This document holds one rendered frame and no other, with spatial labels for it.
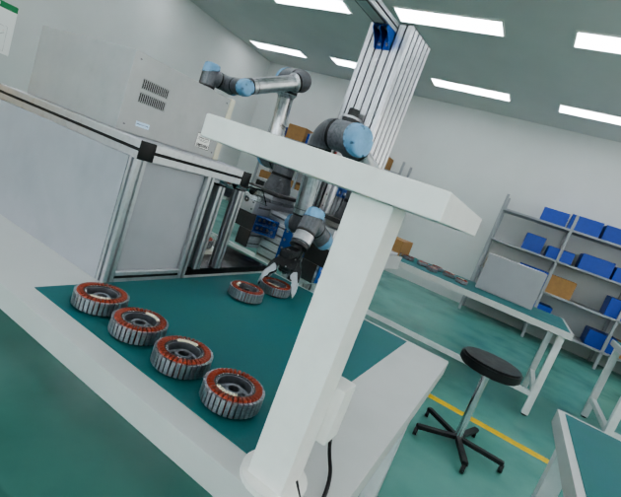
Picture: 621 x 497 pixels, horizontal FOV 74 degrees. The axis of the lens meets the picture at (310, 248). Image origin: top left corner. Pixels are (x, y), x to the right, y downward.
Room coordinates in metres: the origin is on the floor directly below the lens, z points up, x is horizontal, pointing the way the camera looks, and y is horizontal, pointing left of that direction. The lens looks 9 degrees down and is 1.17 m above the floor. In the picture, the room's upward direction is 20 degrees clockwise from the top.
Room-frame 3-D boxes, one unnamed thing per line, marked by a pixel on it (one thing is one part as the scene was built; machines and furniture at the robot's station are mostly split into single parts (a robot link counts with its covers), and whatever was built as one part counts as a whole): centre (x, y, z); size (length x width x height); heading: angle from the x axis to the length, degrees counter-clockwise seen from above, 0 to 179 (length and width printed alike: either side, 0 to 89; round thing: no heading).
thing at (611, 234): (6.27, -4.19, 1.89); 0.42 x 0.42 x 0.22; 64
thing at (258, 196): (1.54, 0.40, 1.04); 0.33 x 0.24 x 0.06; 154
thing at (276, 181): (2.27, 0.28, 1.09); 0.15 x 0.15 x 0.10
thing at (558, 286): (6.46, -3.83, 0.92); 0.40 x 0.36 x 0.28; 154
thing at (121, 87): (1.33, 0.68, 1.22); 0.44 x 0.39 x 0.20; 64
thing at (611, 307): (6.09, -4.56, 0.92); 0.42 x 0.36 x 0.28; 154
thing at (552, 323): (3.95, -1.28, 0.38); 2.20 x 0.90 x 0.75; 64
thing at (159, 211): (1.11, 0.41, 0.91); 0.28 x 0.03 x 0.32; 154
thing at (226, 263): (1.60, 0.53, 0.76); 0.64 x 0.47 x 0.02; 64
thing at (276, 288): (1.40, 0.07, 0.77); 0.11 x 0.11 x 0.04
